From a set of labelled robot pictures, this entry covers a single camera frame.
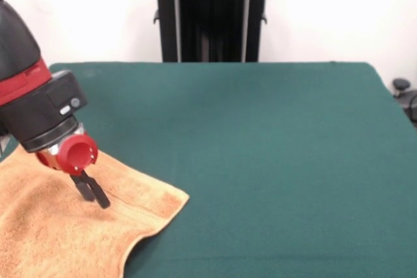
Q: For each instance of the dark green table cloth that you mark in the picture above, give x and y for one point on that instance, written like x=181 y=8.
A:
x=260 y=161

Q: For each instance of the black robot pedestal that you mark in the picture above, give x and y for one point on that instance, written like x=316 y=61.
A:
x=211 y=14

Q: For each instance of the orange terry towel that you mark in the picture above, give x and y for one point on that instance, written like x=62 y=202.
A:
x=49 y=226

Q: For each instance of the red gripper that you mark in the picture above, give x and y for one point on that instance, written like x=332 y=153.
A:
x=76 y=154

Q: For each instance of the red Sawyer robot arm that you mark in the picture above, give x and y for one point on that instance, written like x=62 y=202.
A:
x=19 y=47

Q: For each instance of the black chair base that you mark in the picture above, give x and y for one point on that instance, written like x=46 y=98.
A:
x=404 y=86

